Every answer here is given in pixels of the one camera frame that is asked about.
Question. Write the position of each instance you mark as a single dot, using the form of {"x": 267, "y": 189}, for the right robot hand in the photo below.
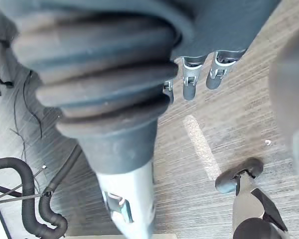
{"x": 102, "y": 82}

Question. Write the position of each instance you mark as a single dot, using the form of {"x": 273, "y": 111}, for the dark robot foot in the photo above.
{"x": 236, "y": 175}

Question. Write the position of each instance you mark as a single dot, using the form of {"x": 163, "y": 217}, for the small white floor scrap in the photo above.
{"x": 268, "y": 142}

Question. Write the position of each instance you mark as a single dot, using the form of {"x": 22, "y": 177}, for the silver robot body part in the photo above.
{"x": 292, "y": 99}

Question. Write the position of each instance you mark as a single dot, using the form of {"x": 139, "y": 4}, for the silver robot leg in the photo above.
{"x": 251, "y": 209}

